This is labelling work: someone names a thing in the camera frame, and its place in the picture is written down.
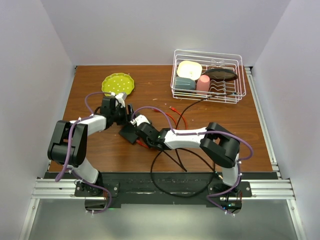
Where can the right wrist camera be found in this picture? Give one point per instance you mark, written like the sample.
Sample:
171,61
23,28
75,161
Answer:
138,120

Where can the yellow-green plate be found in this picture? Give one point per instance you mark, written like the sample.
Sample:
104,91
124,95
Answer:
118,83

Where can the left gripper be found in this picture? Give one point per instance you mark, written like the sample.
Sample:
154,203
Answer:
129,115

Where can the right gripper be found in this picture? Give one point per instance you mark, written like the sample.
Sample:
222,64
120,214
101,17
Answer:
151,126

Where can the grey-green cup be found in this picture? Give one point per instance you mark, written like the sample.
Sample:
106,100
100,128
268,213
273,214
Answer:
185,84

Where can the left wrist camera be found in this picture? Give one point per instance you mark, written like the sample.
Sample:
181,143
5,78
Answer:
121,97

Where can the cream square bowl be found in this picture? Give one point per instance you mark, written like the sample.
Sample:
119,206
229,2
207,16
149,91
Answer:
189,69

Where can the dark brown plate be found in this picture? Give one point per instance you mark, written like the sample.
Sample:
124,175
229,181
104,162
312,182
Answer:
221,74

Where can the black network switch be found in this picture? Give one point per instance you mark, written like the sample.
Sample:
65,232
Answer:
128,133

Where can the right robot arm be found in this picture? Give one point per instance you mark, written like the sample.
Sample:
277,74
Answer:
217,143

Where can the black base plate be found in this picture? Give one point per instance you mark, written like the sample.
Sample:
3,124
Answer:
166,188

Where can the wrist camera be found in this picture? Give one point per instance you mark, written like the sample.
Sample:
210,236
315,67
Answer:
138,120
121,97

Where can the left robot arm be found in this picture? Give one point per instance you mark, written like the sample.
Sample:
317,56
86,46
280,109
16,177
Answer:
68,144

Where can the white wire dish rack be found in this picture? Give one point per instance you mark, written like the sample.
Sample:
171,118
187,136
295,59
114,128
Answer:
225,92

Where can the pink cup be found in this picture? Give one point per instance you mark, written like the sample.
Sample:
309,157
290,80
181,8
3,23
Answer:
203,84

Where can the aluminium frame rail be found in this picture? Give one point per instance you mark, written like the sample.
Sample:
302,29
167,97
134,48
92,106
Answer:
140,212

